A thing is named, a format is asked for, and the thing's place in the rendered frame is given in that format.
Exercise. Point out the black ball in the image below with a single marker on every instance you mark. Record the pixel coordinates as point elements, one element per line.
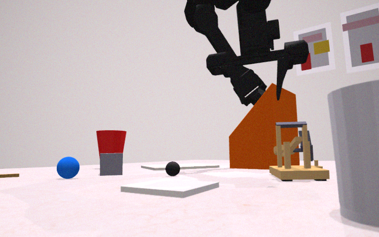
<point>172,168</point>

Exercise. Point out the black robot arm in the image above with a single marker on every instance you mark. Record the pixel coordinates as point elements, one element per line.
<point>201,15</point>

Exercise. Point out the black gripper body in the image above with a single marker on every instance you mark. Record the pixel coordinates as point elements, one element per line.
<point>297,49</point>

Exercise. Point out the blue ball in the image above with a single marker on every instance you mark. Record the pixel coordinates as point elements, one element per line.
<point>68,167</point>

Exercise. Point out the white flat slab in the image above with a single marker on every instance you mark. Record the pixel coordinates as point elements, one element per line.
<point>170,188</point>

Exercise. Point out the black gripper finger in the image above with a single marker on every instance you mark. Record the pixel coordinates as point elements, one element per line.
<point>231,72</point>
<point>283,64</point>

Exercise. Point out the tan wooden catapult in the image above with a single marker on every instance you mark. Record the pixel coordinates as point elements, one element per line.
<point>290,172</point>

